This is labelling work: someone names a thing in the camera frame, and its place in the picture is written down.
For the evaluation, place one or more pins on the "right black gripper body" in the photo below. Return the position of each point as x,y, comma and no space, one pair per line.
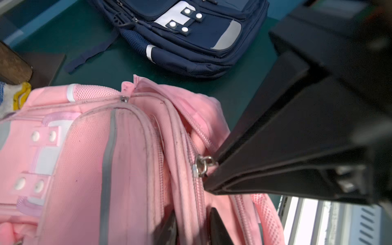
356,52

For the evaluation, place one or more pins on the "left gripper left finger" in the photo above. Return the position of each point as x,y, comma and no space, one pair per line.
168,234

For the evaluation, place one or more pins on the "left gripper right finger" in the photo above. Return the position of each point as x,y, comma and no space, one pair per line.
218,232

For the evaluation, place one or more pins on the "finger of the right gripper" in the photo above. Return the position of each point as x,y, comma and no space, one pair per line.
321,145
290,74

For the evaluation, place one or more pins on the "navy blue backpack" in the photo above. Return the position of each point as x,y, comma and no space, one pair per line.
199,39

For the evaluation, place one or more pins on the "pink backpack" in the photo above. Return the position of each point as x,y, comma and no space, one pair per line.
90,165

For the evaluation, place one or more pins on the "pink cherry blossom tree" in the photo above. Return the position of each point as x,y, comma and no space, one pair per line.
38,69

